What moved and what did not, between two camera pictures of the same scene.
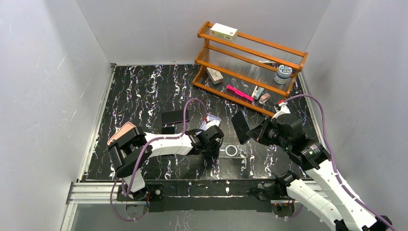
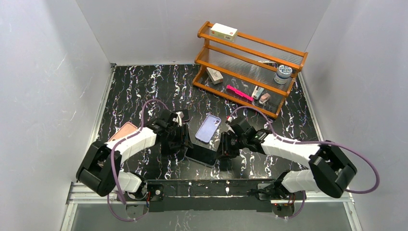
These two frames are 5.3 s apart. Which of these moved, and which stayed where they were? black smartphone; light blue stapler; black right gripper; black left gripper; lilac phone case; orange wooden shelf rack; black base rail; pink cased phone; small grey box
Moved: black smartphone; black left gripper; black right gripper
Stayed: lilac phone case; pink cased phone; black base rail; small grey box; orange wooden shelf rack; light blue stapler
